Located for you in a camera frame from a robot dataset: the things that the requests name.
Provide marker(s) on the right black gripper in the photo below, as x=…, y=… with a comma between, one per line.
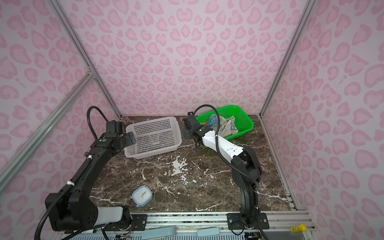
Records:
x=186, y=133

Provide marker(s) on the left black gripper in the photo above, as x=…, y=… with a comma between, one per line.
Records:
x=127, y=137

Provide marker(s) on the white perforated plastic basket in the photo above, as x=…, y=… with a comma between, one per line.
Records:
x=154, y=137

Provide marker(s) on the green plastic basket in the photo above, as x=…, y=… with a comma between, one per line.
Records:
x=243, y=122

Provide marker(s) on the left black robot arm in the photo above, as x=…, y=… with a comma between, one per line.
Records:
x=71, y=208

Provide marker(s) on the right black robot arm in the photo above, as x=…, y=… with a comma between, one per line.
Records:
x=246, y=168

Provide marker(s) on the small light blue clock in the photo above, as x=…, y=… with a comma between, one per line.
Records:
x=142, y=196

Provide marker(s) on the left light blue pedal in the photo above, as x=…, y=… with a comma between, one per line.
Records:
x=159, y=233

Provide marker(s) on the light blue pedal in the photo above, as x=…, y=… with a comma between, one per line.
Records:
x=159, y=233
x=208, y=232

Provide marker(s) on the right light blue pedal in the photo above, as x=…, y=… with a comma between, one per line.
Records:
x=208, y=232

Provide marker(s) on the yellow glue stick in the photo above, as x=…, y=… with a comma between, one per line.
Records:
x=298, y=229

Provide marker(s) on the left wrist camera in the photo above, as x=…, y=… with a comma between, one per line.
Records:
x=114, y=129

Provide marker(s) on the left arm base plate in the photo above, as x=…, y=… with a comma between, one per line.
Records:
x=137, y=222

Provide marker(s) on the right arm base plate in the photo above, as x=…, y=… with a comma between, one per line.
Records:
x=236, y=222

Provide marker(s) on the aluminium front rail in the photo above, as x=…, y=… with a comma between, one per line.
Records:
x=188, y=223

